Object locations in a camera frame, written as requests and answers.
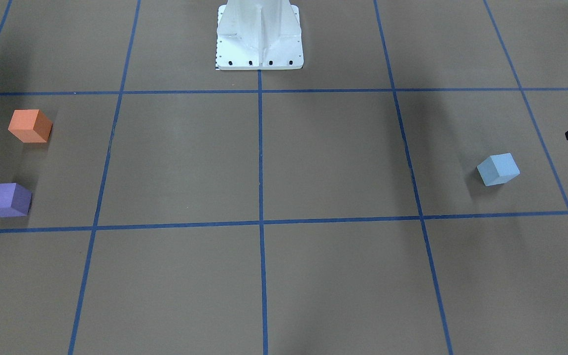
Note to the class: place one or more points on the orange foam block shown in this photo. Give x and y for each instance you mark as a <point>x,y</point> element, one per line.
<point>30,126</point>

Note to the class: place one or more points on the light blue foam block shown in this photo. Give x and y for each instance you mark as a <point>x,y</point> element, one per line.
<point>498,169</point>

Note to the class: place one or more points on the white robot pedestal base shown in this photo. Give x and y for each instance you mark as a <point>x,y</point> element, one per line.
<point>258,35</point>

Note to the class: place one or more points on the purple foam block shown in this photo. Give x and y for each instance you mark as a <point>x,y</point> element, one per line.
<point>14,200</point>

